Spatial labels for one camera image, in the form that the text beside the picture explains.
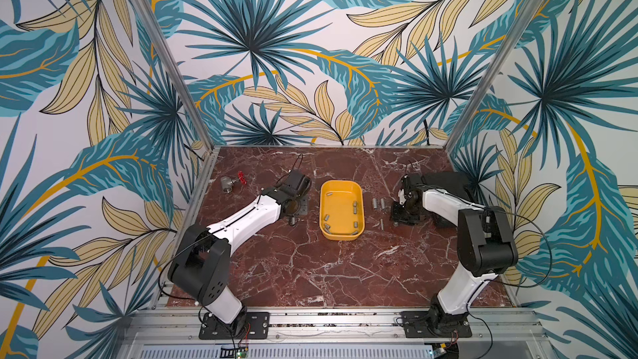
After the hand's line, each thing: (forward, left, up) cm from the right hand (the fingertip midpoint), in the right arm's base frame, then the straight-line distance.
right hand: (396, 218), depth 96 cm
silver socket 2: (0, +40, +1) cm, 40 cm away
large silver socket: (+7, +4, +1) cm, 8 cm away
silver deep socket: (+7, +7, 0) cm, 10 cm away
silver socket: (-2, +6, 0) cm, 6 cm away
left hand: (0, +37, +9) cm, 38 cm away
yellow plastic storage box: (+4, +21, +1) cm, 21 cm away
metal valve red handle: (+17, +68, +3) cm, 70 cm away
